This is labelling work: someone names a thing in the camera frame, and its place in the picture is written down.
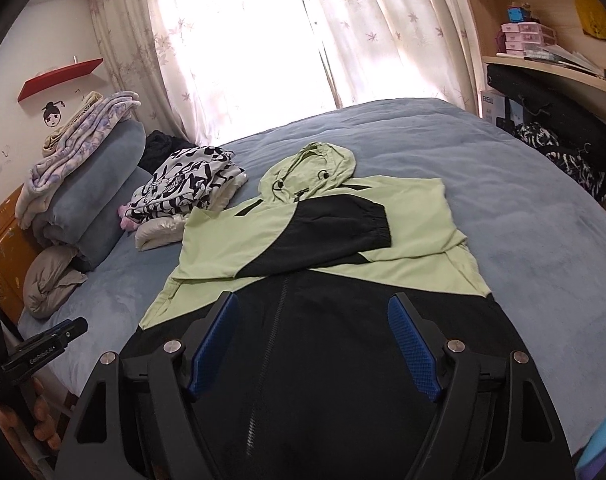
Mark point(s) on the stack of papers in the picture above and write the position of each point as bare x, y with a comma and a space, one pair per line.
568, 57

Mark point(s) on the stack of pink boxes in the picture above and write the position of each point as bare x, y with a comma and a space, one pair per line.
528, 37

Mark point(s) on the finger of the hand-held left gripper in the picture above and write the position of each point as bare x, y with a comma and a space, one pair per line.
72, 331

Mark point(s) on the white printed cardboard box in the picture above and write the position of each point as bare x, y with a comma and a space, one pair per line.
490, 107

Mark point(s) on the pale floral folded blanket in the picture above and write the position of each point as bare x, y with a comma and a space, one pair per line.
78, 145

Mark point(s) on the green and black hooded jacket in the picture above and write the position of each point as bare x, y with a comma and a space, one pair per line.
333, 240

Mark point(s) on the orange wooden headboard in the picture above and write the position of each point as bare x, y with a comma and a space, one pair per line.
3, 250

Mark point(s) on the red wall shelf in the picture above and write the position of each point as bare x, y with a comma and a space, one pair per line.
58, 80

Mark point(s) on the blue toy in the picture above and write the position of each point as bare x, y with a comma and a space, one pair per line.
515, 14

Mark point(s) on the floral sheer curtain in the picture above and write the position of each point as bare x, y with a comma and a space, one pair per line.
148, 35
393, 25

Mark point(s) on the long black bag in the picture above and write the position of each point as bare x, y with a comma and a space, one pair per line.
548, 95

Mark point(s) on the beige folded cloth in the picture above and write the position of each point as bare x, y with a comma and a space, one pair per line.
83, 107

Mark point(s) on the purple foam mat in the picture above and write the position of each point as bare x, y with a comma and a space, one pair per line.
593, 470

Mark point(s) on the cartoon face wall sticker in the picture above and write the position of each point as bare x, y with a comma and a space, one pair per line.
53, 115

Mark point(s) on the black and white patterned cloth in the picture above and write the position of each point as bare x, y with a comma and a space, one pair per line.
563, 160

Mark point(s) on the yellow hanging cloth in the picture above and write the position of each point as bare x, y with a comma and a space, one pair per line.
595, 12

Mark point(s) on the blue foam mat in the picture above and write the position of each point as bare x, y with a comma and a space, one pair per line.
603, 435

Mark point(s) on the person's left hand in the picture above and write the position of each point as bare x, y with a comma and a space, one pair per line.
38, 430

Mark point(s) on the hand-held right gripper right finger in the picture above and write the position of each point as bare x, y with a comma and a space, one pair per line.
413, 350

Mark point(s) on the pink plush toy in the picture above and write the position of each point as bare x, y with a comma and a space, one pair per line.
127, 217

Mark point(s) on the black clothing pile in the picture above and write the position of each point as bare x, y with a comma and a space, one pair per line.
158, 147

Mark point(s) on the beige pillow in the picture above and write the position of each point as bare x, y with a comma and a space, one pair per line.
50, 285

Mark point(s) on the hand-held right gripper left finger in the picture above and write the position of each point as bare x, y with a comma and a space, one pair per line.
213, 345

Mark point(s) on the black and white printed garment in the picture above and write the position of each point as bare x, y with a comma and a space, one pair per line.
183, 180

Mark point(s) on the blue-grey rolled quilt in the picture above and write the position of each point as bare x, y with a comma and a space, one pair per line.
103, 185

